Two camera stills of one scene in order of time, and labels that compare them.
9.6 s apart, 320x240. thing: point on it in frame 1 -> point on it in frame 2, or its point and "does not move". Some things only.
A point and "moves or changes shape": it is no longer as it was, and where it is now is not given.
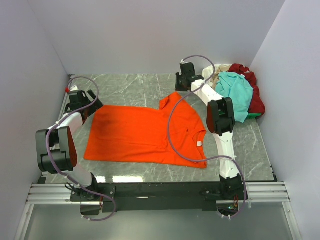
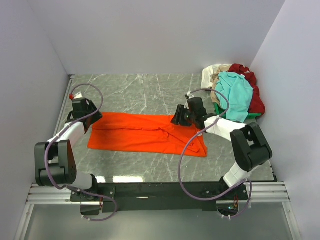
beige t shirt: x=220 y=68 does not move
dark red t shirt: x=257 y=105 does not move
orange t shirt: x=136 y=133 moves or changes shape
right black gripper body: x=180 y=81 -> x=182 y=116
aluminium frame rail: x=48 y=194 does not move
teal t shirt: x=237 y=87 does not move
